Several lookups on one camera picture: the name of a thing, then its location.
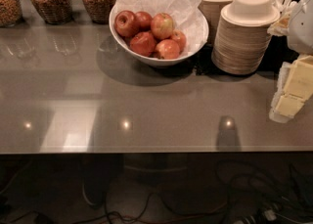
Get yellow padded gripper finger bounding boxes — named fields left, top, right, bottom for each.
left=267, top=12, right=291, bottom=36
left=269, top=55, right=313, bottom=123

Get red yellow apple top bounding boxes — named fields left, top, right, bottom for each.
left=151, top=13, right=174, bottom=40

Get white ceramic bowl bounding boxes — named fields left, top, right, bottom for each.
left=108, top=0, right=210, bottom=68

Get black rubber mat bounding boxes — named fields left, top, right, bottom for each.
left=192, top=36, right=298, bottom=75

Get front stack paper bowls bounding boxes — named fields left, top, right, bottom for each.
left=211, top=0, right=280, bottom=75

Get white tissue paper liner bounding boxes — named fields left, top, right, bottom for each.
left=112, top=0, right=207, bottom=58

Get left glass snack jar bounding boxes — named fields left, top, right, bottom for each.
left=0, top=0, right=22, bottom=27

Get black floor cables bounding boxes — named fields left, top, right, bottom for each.
left=0, top=158, right=313, bottom=224

